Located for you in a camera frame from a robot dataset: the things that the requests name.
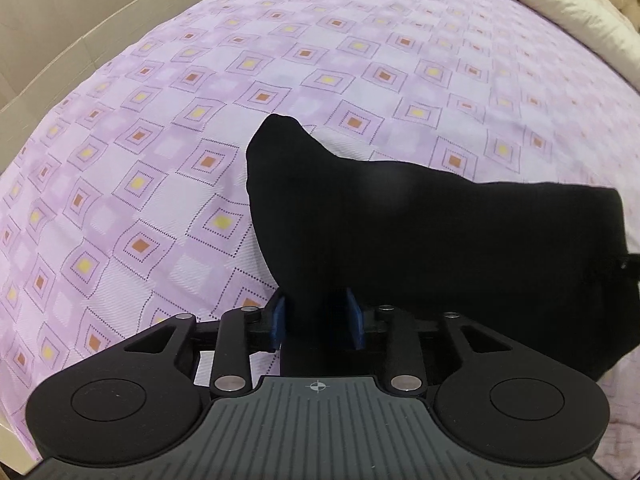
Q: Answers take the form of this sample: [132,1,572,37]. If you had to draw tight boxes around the cream quilt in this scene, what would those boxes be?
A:
[439,0,640,87]

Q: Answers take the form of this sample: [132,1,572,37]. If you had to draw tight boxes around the black pants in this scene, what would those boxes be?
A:
[246,114,640,382]

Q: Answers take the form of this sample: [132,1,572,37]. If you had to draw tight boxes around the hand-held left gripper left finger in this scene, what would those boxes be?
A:
[122,295,286,395]

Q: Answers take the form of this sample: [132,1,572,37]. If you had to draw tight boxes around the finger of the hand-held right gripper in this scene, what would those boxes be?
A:
[619,252,640,282]

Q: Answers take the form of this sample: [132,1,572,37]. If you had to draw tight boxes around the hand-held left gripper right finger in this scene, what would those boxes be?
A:
[344,287,511,395]

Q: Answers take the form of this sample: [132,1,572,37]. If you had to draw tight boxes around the purple checked bed sheet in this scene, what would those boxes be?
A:
[0,0,640,461]

